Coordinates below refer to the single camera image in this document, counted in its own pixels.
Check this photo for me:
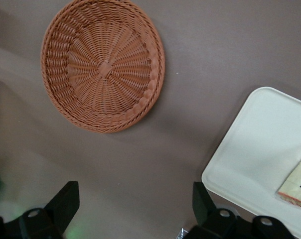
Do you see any triangular sandwich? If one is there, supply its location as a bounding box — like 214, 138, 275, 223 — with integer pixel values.
277, 148, 301, 209

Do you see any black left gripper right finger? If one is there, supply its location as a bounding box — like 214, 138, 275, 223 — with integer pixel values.
187, 181, 241, 239

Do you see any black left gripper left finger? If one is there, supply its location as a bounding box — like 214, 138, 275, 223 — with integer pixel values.
17, 181, 80, 239

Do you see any round brown wicker basket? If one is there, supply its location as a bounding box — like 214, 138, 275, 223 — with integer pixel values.
41, 0, 165, 134

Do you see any cream plastic tray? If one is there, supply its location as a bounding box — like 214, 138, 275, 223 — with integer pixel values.
201, 86, 301, 239

